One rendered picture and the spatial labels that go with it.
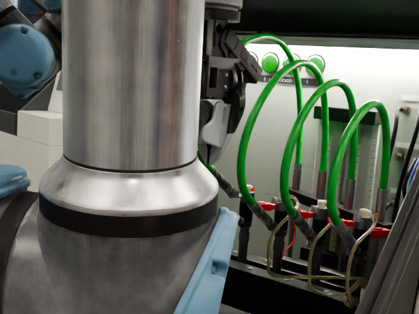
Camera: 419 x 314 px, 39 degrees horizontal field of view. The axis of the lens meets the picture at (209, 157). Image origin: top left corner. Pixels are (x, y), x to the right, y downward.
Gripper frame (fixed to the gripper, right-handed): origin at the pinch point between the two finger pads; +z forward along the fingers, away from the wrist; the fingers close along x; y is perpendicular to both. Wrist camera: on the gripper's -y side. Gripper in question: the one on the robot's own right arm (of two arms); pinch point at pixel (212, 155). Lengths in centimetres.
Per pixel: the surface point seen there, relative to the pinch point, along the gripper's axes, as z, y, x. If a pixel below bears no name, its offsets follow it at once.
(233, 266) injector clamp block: 25.1, -24.4, -10.9
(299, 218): 11.4, -19.2, 4.8
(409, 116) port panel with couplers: -6, -57, 9
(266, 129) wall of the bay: 1, -57, -26
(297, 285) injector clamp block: 25.1, -25.2, 2.7
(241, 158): 1.9, -13.1, -3.6
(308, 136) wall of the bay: 1, -57, -14
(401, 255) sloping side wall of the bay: 13.3, -19.3, 22.3
